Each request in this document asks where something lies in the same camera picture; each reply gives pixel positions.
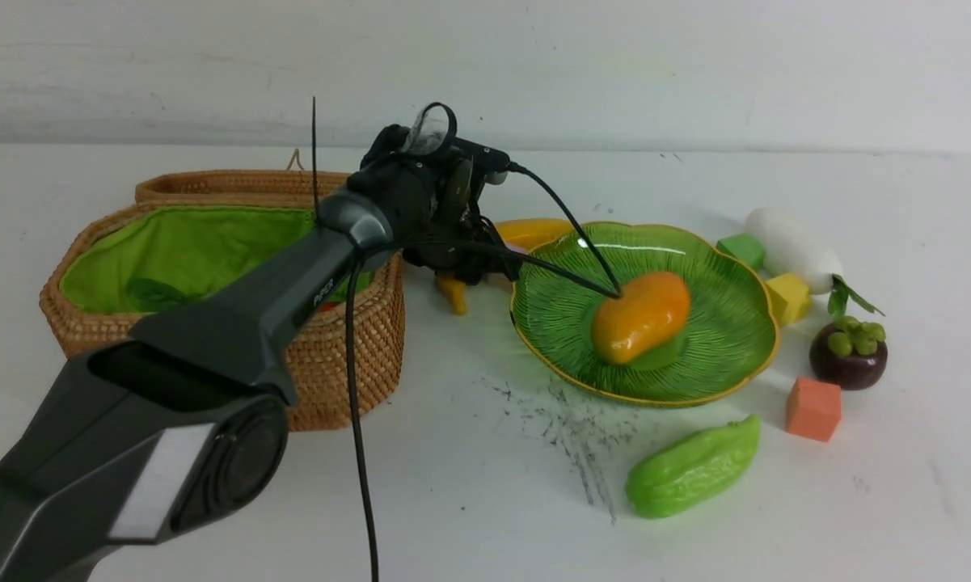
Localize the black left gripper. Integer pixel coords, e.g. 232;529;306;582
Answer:
348;124;521;285

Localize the yellow toy banana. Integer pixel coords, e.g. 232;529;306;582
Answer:
436;218;572;314

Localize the orange yellow toy mango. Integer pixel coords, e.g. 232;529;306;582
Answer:
591;272;692;369

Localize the white toy radish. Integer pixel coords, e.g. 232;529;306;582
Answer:
745;209;884;319

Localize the green toy bitter gourd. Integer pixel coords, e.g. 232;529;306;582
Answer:
624;414;762;519

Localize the purple toy mangosteen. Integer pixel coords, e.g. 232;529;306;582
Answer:
808;316;889;390

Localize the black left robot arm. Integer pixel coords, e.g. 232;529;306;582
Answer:
0;125;510;581

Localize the woven wicker basket lid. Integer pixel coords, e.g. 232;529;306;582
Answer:
134;149;348;209

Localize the woven wicker basket green lining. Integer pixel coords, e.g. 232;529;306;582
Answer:
39;202;406;432

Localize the green foam cube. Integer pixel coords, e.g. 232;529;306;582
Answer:
716;233;766;272

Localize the green glass leaf plate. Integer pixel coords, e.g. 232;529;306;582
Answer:
509;221;780;408

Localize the yellow foam cube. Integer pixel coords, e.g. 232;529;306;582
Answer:
765;272;812;327

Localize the orange foam cube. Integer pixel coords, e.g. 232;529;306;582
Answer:
785;376;842;442

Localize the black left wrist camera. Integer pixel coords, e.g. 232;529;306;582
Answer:
398;102;511;185

